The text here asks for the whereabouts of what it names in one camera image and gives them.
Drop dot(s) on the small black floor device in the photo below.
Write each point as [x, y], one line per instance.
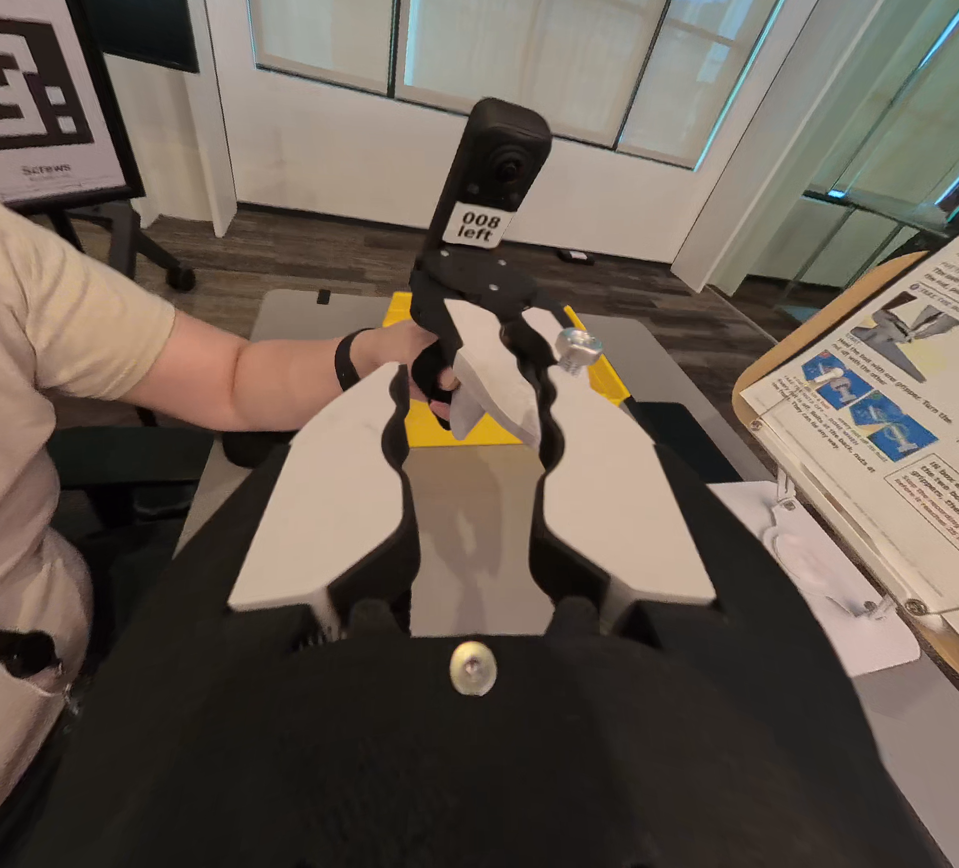
[577, 257]

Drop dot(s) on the person's cream shirt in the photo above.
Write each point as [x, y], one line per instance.
[52, 328]

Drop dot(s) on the instruction sheet on stand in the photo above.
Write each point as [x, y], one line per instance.
[779, 373]

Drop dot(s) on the black padded wrist rest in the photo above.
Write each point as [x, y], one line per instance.
[255, 448]

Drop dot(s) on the person's desk chair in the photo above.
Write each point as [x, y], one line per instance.
[127, 456]

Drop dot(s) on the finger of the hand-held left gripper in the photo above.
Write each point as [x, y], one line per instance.
[491, 373]
[543, 328]

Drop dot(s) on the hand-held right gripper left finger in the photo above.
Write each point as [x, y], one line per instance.
[322, 501]

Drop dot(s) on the white framed window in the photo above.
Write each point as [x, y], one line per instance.
[524, 21]

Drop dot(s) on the black wristband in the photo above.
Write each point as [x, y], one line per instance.
[346, 362]

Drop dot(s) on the yellow parts bin with divider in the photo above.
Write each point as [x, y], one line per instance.
[599, 373]

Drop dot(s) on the black framed panel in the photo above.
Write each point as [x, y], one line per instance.
[45, 96]

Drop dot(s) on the glass partition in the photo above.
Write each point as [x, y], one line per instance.
[884, 134]

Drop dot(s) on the steel hex bolt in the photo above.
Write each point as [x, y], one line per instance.
[578, 345]

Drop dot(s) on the person's left hand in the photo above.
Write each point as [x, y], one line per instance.
[393, 347]

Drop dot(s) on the white stand base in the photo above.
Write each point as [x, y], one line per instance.
[839, 583]

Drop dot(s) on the person's left forearm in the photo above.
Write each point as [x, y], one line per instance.
[247, 381]

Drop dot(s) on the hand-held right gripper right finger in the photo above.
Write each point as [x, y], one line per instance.
[629, 508]

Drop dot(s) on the black chair base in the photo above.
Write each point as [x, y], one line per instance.
[127, 239]

